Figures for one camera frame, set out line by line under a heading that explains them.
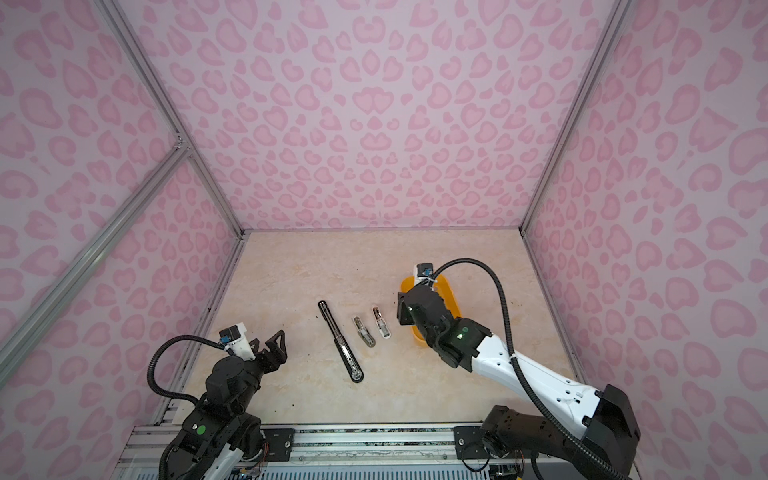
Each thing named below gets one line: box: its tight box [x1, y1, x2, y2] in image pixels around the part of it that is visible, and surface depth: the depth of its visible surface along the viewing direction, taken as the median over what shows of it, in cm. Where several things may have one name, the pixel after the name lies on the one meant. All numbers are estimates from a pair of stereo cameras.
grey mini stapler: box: [353, 316, 376, 348], surface depth 92 cm
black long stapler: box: [318, 300, 364, 383], surface depth 90 cm
